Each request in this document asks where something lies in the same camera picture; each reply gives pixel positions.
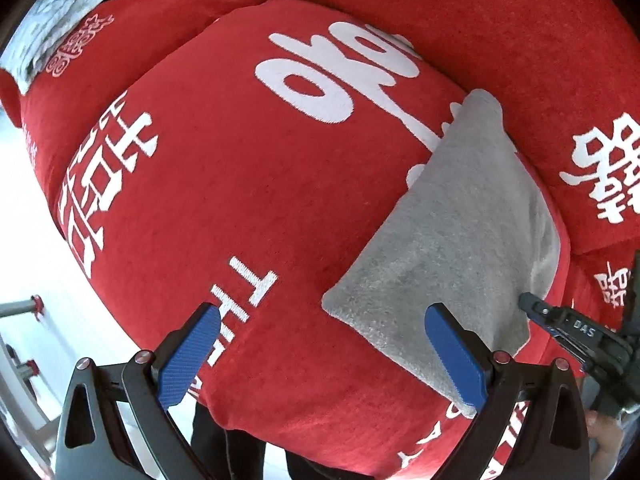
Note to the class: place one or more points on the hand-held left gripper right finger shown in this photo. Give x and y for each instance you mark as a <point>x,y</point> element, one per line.
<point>455,355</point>

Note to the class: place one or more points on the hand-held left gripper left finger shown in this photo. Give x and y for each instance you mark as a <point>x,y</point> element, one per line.
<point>187,355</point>

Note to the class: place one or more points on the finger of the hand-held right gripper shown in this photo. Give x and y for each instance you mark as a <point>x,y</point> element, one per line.
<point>537,307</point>

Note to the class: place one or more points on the grey small garment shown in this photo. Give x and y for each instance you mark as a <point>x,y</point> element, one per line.
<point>450,240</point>

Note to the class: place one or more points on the person's right hand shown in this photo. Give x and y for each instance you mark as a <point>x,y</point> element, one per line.
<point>605,440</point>

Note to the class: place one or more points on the white metal rack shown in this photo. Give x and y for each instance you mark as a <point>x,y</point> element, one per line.
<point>20,365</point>

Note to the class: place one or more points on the red printed blanket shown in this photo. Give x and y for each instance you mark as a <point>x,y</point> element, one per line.
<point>225,185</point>

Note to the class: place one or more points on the white patterned cloth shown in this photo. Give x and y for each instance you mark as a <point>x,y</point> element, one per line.
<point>50,25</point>

